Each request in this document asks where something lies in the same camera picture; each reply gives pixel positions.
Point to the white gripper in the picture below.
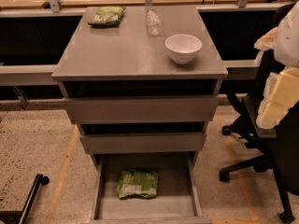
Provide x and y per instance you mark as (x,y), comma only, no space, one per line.
(290,37)

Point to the green rice chip bag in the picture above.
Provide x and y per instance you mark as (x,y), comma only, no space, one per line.
(138,183)

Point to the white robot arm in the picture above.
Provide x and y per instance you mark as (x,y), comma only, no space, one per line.
(286,43)

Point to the grey middle drawer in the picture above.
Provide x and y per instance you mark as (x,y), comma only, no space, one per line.
(143,142)

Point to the grey top drawer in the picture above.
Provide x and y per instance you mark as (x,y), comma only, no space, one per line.
(141,109)

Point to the grey drawer cabinet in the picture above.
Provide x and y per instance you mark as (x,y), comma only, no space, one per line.
(129,92)

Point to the grey open bottom drawer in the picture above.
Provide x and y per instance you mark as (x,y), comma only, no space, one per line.
(176,201)

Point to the green chip bag on counter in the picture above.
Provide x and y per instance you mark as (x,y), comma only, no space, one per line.
(107,16)

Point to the black office chair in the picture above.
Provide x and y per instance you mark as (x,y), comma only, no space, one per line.
(279,145)

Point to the white ceramic bowl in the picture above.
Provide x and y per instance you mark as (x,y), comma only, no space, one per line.
(182,48)

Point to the clear plastic water bottle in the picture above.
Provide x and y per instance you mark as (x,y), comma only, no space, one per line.
(153,22)

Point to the black chair base leg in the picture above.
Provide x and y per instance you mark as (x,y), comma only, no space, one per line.
(19,217)

